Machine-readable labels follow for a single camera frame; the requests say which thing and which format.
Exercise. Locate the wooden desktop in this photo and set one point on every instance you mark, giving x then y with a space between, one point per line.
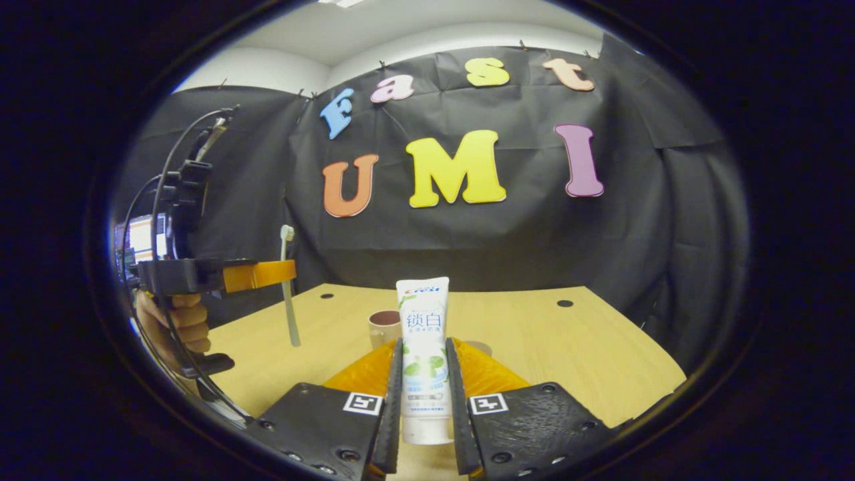
568 347

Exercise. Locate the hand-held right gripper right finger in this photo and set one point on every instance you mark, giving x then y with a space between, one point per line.
461 421

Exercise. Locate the beige cup with brown inside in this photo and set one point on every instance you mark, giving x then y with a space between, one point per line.
382 334

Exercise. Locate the computer monitor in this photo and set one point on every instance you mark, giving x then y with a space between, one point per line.
140 237

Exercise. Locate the white toothpaste tube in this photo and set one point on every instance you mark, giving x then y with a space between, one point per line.
424 334

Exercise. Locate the pale green toothbrush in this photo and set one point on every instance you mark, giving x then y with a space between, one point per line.
292 321

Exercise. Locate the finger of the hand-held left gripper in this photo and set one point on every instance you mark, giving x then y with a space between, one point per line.
260 275

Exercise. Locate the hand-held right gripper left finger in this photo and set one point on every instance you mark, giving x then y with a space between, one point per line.
393 414

